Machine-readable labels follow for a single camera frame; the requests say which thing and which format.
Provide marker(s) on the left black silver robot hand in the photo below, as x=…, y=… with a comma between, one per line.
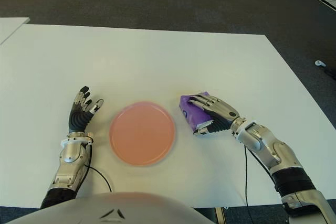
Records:
x=77, y=119

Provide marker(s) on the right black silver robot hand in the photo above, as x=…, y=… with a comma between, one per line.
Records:
x=223, y=112

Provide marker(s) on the purple tissue paper pack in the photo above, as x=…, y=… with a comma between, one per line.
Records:
x=193, y=115

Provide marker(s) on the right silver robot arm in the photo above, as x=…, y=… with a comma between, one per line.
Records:
x=281, y=155

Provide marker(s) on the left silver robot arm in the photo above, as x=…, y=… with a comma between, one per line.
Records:
x=68, y=163

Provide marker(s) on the round pink plate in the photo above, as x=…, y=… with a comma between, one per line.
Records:
x=141, y=133

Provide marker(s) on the grey robot torso shell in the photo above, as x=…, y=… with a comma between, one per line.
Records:
x=105, y=208

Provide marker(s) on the small white controller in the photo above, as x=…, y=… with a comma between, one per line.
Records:
x=320, y=63

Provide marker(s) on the neighbouring white table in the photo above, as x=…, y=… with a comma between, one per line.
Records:
x=11, y=28

